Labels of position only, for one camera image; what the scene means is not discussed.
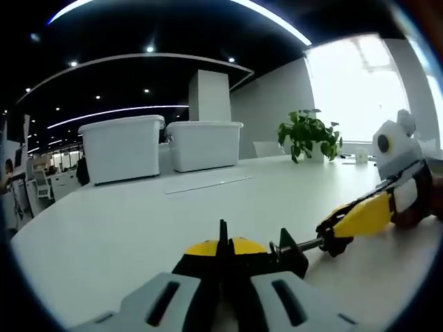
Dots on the white swivel office chair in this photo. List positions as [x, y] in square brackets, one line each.
[42, 183]

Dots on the narrow bright window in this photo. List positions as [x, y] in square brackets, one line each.
[431, 79]

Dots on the black fixed fixture clamp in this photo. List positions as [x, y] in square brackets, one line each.
[292, 257]

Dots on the low white storage box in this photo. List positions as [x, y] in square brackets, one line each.
[204, 147]

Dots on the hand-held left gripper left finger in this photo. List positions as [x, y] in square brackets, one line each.
[138, 304]

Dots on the long ceiling light strip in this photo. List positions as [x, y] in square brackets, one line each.
[277, 19]

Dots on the white background desk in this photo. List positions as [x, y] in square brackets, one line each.
[65, 183]

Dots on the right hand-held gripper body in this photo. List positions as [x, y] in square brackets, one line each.
[398, 152]

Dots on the tall white storage box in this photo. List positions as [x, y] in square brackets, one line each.
[121, 148]

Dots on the wide bright window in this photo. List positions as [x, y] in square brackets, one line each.
[356, 93]

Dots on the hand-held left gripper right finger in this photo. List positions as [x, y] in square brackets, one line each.
[304, 304]

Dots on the person's right hand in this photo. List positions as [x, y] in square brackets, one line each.
[412, 220]

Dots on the green potted plant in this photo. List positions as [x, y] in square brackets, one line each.
[308, 135]

